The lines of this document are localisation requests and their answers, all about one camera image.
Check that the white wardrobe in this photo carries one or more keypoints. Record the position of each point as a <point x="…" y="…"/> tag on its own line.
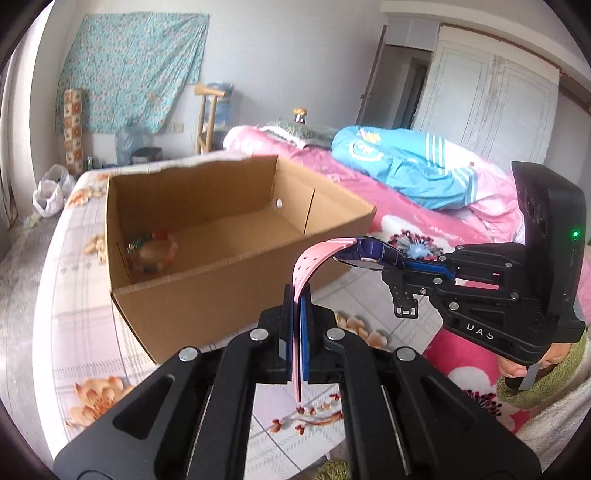
<point x="489" y="101"/>

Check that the blue striped jacket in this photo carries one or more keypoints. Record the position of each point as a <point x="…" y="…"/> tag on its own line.
<point x="401" y="166"/>

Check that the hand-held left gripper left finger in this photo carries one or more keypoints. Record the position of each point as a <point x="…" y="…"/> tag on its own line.
<point x="288" y="332"/>

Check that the wall outlet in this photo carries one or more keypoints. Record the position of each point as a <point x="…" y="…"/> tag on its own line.
<point x="176" y="128"/>

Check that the clear large water bottle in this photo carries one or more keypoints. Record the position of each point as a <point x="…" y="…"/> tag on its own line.
<point x="129" y="145"/>

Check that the green patterned cloth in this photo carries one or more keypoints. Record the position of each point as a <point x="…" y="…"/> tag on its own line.
<point x="304" y="134"/>

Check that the white plastic bag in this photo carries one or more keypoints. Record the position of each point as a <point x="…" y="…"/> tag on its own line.
<point x="51" y="191"/>

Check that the mushroom-lid jar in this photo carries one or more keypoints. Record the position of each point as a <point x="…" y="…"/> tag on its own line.
<point x="300" y="115"/>

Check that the person's right hand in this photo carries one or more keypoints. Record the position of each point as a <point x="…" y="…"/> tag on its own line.
<point x="512" y="364"/>

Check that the tall patterned box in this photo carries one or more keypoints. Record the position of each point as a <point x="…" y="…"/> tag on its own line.
<point x="74" y="134"/>

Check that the brown cardboard box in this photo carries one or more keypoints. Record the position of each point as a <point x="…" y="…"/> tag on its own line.
<point x="207" y="300"/>

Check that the wooden chair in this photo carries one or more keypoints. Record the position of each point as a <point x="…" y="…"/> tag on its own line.
<point x="202" y="124"/>

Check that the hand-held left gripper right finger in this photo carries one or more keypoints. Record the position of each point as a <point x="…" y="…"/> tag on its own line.
<point x="304" y="341"/>

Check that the teal floral wall cloth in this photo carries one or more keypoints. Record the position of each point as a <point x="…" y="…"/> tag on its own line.
<point x="134" y="69"/>

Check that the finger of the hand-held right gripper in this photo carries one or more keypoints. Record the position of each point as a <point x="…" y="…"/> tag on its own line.
<point x="429" y="268"/>
<point x="408" y="290"/>

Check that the brown door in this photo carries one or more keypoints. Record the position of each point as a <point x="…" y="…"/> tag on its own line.
<point x="371" y="87"/>

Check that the black bin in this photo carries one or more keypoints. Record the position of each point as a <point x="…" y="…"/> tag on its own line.
<point x="147" y="156"/>

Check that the person's right forearm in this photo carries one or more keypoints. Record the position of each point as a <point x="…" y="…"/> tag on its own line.
<point x="558" y="387"/>

